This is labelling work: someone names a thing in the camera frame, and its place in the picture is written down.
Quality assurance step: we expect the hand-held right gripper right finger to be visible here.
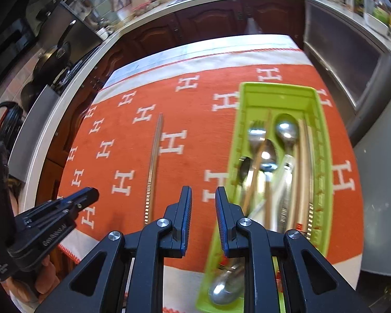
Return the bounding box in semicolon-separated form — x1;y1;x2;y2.
215;186;370;313

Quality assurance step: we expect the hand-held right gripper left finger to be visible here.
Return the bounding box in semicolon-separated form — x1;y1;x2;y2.
34;186;193;313

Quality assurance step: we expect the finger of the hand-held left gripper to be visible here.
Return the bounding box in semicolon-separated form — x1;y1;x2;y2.
49;187;100;211
57;197;98;225

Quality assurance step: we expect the tan chopstick grooved end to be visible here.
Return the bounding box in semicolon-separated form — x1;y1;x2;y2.
148;113;165;225

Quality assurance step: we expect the small steel teaspoon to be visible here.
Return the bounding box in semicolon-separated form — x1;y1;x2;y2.
236;156;254;203

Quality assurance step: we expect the metal chopstick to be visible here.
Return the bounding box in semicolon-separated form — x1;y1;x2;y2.
144;113;162;225

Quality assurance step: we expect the steel soup spoon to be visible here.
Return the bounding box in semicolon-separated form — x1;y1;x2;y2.
209;261;246;305

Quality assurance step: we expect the bundle of wooden chopsticks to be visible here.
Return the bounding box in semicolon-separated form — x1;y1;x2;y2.
292;143;302;233

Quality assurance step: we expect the medium steel spoon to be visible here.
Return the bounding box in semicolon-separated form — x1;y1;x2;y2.
257;140;279;232

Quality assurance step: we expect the dark chopstick ribbed end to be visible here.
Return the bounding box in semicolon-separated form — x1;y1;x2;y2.
306;125;316;237

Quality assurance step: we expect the light chopstick red banded end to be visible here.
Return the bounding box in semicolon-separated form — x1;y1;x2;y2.
298;119;308;232

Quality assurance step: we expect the large steel spoon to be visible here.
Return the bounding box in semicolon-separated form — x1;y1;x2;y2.
275;113;300;183

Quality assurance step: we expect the green plastic tray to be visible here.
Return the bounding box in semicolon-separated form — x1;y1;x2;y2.
195;82;333;309

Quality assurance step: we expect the person's left hand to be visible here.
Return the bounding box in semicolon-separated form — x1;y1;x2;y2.
7;256;57;302

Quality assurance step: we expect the steel splash guard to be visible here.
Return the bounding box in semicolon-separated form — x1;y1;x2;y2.
8;85;61;180

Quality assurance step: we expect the orange printed blanket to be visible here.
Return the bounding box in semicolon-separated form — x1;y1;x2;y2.
57;39;362;313

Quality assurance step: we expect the black kettle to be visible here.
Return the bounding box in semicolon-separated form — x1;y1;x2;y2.
0;101;23;144

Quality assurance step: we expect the black pot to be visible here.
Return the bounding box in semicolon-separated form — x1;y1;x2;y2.
20;81;46;111

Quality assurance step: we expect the gas stove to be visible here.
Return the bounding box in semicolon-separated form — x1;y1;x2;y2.
52;46;98;92

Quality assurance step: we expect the dark wok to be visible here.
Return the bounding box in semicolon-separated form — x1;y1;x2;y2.
33;21;77;82

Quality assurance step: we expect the stainless steel range hood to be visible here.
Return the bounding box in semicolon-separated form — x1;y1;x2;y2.
36;0;105;40

